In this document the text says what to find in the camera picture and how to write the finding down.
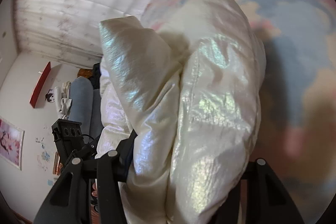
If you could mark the white plush toy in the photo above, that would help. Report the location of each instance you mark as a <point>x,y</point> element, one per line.
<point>63,101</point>

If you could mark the pastel patterned bed cover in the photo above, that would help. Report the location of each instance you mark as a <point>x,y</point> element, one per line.
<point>297,132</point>

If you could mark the white iridescent puffer jacket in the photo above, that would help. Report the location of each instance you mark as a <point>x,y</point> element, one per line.
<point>190,91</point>

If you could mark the pink anime wall poster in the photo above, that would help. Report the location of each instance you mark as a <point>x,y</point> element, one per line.
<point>11,138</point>

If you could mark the red wall shelf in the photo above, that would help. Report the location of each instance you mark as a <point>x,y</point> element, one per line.
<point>38,87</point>

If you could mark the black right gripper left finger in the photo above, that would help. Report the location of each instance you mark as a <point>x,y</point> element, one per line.
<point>113,168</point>

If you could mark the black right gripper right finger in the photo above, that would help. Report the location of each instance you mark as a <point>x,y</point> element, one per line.
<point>252,199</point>

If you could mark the black clothes pile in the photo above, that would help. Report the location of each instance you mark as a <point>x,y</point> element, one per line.
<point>95,78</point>

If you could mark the blue grey pillow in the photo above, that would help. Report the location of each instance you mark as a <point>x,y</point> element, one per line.
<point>85,107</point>

